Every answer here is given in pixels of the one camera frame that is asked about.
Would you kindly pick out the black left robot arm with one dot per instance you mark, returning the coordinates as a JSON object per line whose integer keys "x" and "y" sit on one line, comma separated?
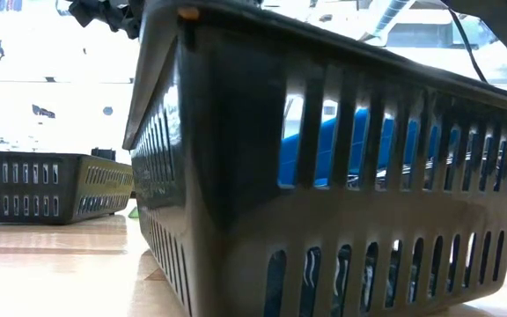
{"x": 121, "y": 15}

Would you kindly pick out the green eraser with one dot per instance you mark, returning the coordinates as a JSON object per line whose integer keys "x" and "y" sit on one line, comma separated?
{"x": 134, "y": 214}

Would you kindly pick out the black slotted basket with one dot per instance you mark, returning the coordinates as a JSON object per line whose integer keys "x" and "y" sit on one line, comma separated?
{"x": 236, "y": 132}
{"x": 24, "y": 188}

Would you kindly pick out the black ribbed tower case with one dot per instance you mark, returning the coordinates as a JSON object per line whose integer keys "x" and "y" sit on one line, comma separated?
{"x": 103, "y": 154}

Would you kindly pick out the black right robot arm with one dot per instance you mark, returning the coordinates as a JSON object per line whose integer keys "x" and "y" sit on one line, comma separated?
{"x": 500, "y": 26}

